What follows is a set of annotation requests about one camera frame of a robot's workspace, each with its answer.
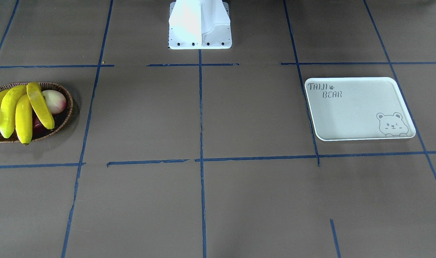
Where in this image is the brown wicker basket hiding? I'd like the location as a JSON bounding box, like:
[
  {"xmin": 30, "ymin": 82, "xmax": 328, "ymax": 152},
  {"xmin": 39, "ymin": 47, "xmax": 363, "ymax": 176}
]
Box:
[{"xmin": 0, "ymin": 81, "xmax": 75, "ymax": 143}]

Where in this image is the white bear tray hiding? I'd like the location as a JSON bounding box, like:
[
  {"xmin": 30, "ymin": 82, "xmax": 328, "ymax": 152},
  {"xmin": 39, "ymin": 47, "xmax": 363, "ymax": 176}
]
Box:
[{"xmin": 304, "ymin": 77, "xmax": 416, "ymax": 142}]

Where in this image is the pale red apple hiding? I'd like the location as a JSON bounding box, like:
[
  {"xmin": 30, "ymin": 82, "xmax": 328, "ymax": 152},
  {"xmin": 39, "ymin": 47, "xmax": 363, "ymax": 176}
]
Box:
[{"xmin": 42, "ymin": 90, "xmax": 67, "ymax": 115}]

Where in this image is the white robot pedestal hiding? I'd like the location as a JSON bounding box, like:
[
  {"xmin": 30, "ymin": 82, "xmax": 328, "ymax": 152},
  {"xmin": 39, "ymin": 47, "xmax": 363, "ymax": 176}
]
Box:
[{"xmin": 168, "ymin": 0, "xmax": 233, "ymax": 49}]

